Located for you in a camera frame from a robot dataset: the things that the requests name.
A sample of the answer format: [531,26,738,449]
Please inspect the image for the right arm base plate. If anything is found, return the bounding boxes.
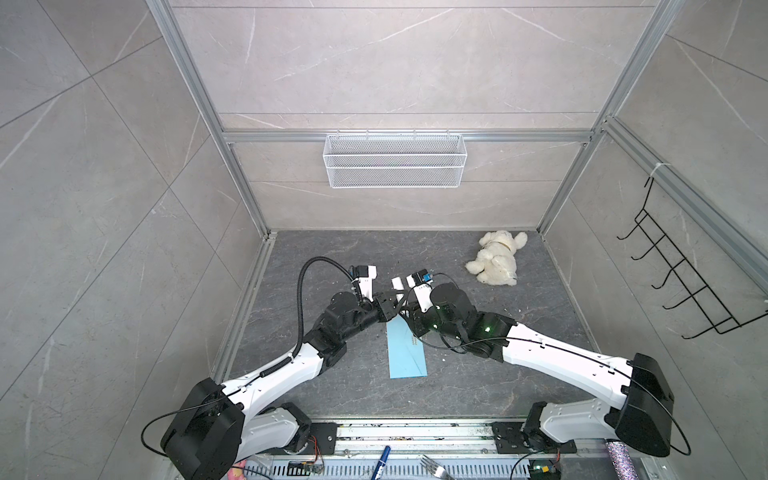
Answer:
[491,421,577,454]

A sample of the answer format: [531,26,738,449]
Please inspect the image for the silver fork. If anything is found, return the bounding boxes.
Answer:
[420,455,454,480]

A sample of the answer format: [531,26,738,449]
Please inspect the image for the glitter pink microphone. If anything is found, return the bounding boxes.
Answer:
[605,441,640,480]

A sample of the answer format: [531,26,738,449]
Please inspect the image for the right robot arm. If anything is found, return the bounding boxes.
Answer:
[397,283,680,457]

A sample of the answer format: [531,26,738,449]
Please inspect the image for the white wire mesh basket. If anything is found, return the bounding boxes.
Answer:
[323,133,468,189]

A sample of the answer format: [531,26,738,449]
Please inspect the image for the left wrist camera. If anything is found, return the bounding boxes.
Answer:
[350,265,377,301]

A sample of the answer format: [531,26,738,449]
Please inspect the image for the white plush teddy bear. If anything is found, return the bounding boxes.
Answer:
[465,230,528,286]

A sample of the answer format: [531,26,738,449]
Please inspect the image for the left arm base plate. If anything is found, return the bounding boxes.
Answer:
[284,422,339,456]

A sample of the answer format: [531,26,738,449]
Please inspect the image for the blue marker pen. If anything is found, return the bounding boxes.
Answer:
[370,445,392,480]

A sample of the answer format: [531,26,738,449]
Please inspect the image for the light blue envelope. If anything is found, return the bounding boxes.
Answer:
[386,316,428,379]

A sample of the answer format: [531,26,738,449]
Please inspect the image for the black wire hook rack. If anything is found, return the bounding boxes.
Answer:
[616,177,767,340]

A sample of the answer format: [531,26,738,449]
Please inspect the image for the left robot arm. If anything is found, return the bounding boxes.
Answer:
[154,265,415,479]

